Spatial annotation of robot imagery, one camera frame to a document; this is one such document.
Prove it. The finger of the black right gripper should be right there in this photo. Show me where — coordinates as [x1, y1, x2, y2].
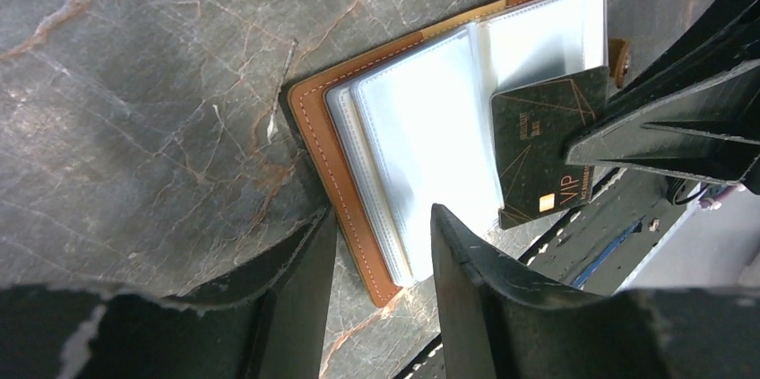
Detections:
[565, 0, 759, 194]

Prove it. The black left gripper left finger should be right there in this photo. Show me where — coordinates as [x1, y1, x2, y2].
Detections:
[1, 209, 337, 378]

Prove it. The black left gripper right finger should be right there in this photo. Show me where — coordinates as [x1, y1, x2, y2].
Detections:
[430, 204, 759, 378]

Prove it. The black VIP credit card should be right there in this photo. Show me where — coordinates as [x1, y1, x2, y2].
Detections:
[490, 66, 609, 229]

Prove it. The brown leather card holder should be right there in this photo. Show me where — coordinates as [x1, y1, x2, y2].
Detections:
[288, 0, 629, 307]

